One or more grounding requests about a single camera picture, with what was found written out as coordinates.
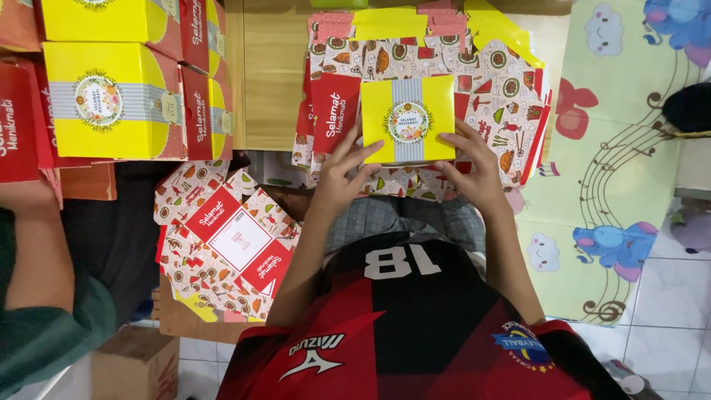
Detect brown cardboard box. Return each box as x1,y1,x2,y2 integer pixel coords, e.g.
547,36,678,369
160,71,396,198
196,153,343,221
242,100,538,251
90,325,181,400

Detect grey plaid shorts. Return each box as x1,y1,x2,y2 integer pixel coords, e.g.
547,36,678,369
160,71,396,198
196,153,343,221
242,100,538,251
324,194,487,257

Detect cartoon print play mat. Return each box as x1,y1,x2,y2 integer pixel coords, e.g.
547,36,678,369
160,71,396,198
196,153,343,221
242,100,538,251
514,0,711,327

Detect person's right hand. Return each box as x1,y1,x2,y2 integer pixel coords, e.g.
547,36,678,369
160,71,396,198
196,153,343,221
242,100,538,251
434,118,511,219

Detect heap of unfolded printed cartons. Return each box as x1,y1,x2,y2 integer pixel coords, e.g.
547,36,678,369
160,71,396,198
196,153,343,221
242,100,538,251
153,160,303,324

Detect purple plush toy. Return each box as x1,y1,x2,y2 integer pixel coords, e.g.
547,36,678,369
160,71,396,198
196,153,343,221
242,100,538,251
669,204,711,254

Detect stack of flat printed cartons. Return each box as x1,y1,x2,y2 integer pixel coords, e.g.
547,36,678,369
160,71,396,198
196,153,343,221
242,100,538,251
291,0,552,203

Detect yellow carton with striped band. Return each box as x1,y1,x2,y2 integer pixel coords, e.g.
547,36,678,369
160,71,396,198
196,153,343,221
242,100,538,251
360,74,457,166

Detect black round object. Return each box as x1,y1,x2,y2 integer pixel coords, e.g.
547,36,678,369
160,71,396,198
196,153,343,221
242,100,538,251
662,81,711,135

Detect red black sports jersey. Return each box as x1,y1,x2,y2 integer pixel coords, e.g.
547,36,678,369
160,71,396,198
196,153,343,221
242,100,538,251
217,230,631,400

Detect stack of assembled yellow red boxes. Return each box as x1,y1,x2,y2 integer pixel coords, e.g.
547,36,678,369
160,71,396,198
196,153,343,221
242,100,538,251
0,0,234,185

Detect person's left hand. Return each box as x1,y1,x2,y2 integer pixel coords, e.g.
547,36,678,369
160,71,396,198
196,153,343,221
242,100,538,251
310,118,385,224

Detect brown cardboard sheet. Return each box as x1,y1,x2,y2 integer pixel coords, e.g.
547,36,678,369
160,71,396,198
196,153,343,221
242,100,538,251
158,277,264,345

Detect grey storage box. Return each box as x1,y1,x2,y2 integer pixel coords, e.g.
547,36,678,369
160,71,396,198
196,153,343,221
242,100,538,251
674,136,711,202

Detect small white pink object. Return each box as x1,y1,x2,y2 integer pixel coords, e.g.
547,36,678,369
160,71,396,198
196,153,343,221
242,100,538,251
604,358,663,400

